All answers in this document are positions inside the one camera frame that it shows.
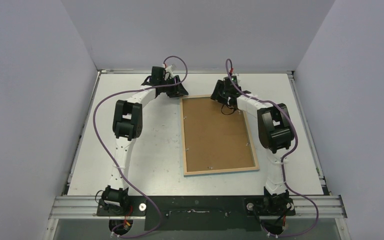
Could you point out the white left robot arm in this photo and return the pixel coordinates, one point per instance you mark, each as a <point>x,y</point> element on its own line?
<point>127,126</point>

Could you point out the aluminium front rail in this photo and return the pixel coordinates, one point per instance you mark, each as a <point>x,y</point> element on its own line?
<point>86,207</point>

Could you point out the brown cardboard backing board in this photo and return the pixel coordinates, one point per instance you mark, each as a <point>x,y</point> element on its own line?
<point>216,136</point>

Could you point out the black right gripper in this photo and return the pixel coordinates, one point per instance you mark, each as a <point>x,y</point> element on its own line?
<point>218,91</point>

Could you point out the blue wooden picture frame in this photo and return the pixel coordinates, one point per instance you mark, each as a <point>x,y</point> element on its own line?
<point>218,172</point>

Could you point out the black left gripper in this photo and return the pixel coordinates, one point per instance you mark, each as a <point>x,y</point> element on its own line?
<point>178,91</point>

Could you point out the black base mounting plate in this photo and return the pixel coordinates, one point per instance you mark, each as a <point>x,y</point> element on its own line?
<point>198,213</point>

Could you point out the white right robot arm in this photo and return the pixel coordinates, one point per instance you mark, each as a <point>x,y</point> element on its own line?
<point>274,134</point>

